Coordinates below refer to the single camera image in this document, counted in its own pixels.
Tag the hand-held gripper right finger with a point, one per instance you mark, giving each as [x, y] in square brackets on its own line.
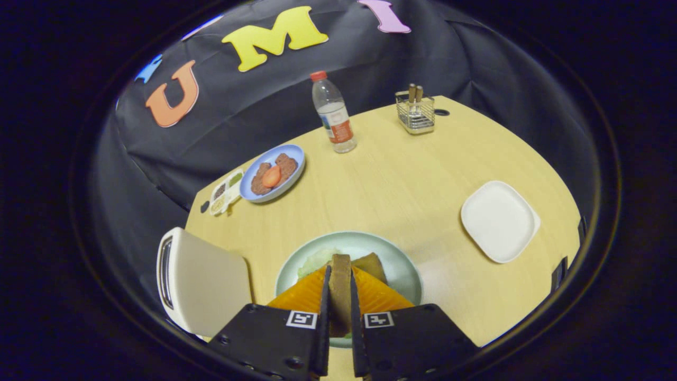
[407, 344]

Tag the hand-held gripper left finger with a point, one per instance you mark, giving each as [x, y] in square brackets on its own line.
[280, 344]

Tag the brown toasted bread slice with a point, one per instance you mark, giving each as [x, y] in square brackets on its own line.
[341, 291]

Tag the green lettuce leaf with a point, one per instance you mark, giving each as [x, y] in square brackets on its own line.
[314, 262]

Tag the pale green round plate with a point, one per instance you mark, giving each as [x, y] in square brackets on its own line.
[394, 256]

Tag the white toaster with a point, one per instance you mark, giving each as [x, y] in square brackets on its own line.
[211, 280]

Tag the white square plate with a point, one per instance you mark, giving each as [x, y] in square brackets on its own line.
[500, 222]

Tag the brown meat patty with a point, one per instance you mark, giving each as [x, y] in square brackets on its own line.
[288, 165]
[259, 184]

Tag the white divided seasoning tray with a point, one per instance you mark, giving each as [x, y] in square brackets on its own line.
[226, 191]

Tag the red tomato slice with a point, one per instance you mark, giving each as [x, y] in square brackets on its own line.
[271, 176]

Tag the blue round plate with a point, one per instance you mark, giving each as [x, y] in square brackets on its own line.
[292, 154]

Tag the clear bottle with red cap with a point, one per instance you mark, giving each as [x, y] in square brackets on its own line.
[333, 114]

